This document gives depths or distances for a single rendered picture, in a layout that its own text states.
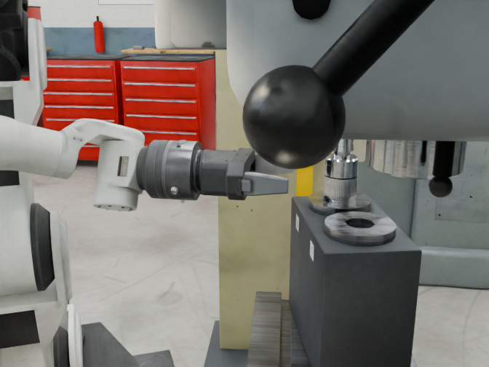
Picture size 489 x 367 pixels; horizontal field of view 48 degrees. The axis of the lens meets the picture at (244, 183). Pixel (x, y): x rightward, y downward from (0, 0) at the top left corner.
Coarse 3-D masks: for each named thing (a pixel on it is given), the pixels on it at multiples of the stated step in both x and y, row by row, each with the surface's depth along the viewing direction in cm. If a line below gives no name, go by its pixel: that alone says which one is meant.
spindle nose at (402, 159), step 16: (384, 144) 27; (400, 144) 27; (416, 144) 26; (432, 144) 26; (464, 144) 27; (368, 160) 29; (384, 160) 27; (400, 160) 27; (416, 160) 26; (432, 160) 26; (464, 160) 28; (400, 176) 27; (416, 176) 27; (432, 176) 27
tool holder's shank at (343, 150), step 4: (344, 140) 76; (348, 140) 76; (352, 140) 77; (340, 144) 76; (344, 144) 76; (348, 144) 76; (352, 144) 77; (336, 148) 77; (340, 148) 76; (344, 148) 76; (348, 148) 76; (352, 148) 77; (336, 152) 77; (340, 152) 77; (344, 152) 77; (348, 152) 77; (336, 156) 78; (340, 156) 77; (344, 156) 77; (348, 156) 77
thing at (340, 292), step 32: (320, 192) 83; (320, 224) 74; (352, 224) 72; (384, 224) 70; (320, 256) 66; (352, 256) 65; (384, 256) 66; (416, 256) 66; (320, 288) 67; (352, 288) 66; (384, 288) 67; (416, 288) 67; (320, 320) 68; (352, 320) 68; (384, 320) 68; (320, 352) 69; (352, 352) 69; (384, 352) 69
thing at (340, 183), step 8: (328, 168) 78; (336, 168) 77; (344, 168) 76; (352, 168) 77; (328, 176) 78; (336, 176) 77; (344, 176) 77; (352, 176) 77; (328, 184) 78; (336, 184) 77; (344, 184) 77; (352, 184) 77; (328, 192) 78; (336, 192) 78; (344, 192) 77; (352, 192) 78; (328, 200) 79; (336, 200) 78; (344, 200) 78; (352, 200) 78
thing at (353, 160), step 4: (328, 156) 78; (332, 156) 78; (352, 156) 78; (356, 156) 78; (328, 160) 77; (332, 160) 77; (336, 160) 76; (340, 160) 76; (344, 160) 76; (348, 160) 76; (352, 160) 76; (356, 160) 77; (328, 164) 77; (332, 164) 77; (336, 164) 76; (340, 164) 76; (344, 164) 76; (348, 164) 76; (352, 164) 76; (356, 164) 77
